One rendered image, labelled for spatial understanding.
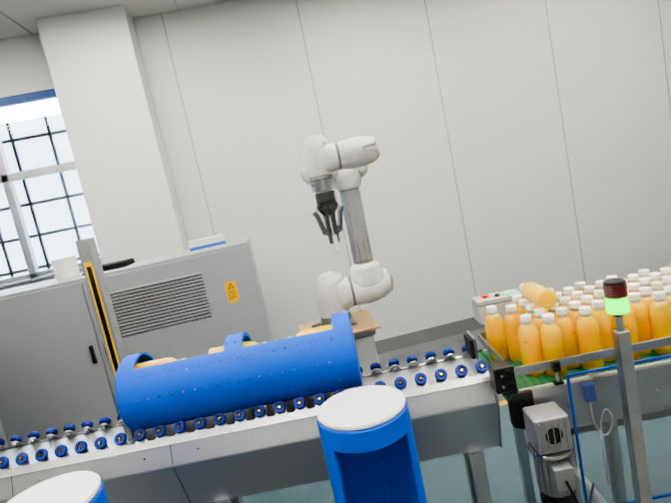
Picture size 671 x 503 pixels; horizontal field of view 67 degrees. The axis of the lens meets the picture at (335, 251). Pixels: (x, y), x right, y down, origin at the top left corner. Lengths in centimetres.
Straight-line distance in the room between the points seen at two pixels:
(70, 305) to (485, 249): 359
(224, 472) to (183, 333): 163
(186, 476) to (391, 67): 387
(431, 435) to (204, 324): 196
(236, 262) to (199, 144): 159
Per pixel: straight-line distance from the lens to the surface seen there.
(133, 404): 203
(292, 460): 204
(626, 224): 592
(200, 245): 360
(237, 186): 468
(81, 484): 174
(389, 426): 155
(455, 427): 203
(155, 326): 359
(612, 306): 176
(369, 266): 252
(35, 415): 398
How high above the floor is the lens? 172
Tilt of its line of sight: 8 degrees down
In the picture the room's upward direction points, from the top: 12 degrees counter-clockwise
